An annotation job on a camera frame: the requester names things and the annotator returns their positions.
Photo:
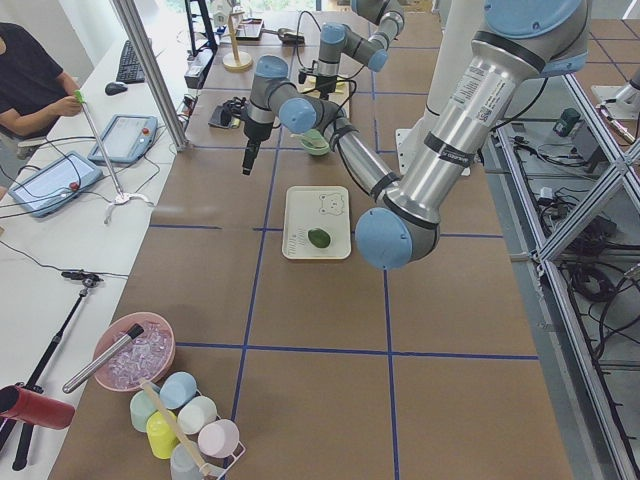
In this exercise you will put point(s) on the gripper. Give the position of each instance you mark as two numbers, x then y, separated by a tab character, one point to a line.
326	82
256	131

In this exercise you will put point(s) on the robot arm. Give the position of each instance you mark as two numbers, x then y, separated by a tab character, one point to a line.
489	49
339	39

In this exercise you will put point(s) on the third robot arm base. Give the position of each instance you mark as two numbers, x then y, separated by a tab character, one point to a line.
621	102

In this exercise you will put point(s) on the light green bowl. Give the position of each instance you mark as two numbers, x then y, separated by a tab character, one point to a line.
317	152

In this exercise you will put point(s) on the pink bowl with ice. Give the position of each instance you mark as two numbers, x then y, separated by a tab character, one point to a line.
147	357

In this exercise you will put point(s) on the wooden cutting board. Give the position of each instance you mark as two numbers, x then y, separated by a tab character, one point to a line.
340	96

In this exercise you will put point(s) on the grey folded cloth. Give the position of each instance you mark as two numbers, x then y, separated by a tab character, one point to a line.
225	118

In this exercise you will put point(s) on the steel scoop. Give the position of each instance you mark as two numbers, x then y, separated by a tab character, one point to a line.
286	36

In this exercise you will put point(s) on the white rectangular tray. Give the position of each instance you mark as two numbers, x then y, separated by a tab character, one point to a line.
308	207

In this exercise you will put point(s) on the wooden mug tree stand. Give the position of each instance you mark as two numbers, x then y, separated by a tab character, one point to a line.
236	61

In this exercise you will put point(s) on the dark tray with glasses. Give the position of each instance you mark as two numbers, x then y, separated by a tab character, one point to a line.
249	29

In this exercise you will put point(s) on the green lime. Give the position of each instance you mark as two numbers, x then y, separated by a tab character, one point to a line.
319	238

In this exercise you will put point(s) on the teach pendant far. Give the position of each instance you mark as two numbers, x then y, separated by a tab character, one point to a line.
128	137

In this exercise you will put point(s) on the teach pendant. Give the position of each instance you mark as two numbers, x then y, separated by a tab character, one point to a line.
52	187
128	137

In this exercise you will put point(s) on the reacher grabber stick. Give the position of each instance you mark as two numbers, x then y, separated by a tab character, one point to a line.
122	197

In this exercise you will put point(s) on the black keyboard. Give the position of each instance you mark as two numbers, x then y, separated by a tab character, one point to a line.
130	70

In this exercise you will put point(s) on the black computer mouse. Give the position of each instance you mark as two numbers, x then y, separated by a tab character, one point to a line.
115	88

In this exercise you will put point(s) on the steel muddler rod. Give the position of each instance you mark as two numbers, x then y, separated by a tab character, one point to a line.
90	369

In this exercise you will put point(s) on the teach pendant near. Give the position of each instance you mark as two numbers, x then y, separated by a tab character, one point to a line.
52	187

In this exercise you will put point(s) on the seated person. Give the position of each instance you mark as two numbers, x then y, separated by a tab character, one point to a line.
35	89

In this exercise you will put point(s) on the blue cup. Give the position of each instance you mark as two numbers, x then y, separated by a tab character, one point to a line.
178	389

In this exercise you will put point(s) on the wooden stick in rack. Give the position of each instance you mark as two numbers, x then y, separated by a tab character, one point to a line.
205	469

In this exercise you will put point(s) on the white cup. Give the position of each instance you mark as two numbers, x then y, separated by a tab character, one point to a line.
197	413

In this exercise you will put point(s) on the mint green cup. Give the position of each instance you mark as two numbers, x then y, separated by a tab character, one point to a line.
141	408

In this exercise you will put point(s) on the pink cup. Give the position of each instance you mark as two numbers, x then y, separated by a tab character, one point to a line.
219	439

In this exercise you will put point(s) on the yellow cup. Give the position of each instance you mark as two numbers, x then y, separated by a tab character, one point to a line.
161	437

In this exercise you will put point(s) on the grey cup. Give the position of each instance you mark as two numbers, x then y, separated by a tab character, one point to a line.
182	466

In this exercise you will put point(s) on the red cylinder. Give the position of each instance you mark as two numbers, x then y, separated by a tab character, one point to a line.
25	405

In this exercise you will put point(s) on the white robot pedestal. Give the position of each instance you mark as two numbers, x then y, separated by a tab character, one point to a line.
461	23

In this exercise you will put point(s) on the aluminium frame post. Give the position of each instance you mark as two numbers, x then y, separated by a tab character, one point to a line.
133	26

